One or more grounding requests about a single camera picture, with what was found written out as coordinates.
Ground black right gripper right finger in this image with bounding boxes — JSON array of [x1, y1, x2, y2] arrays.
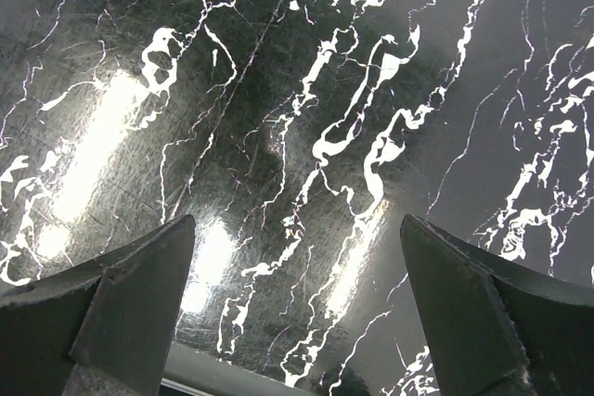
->
[[400, 214, 593, 395]]

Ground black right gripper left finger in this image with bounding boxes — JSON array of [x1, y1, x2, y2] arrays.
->
[[1, 215, 196, 395]]

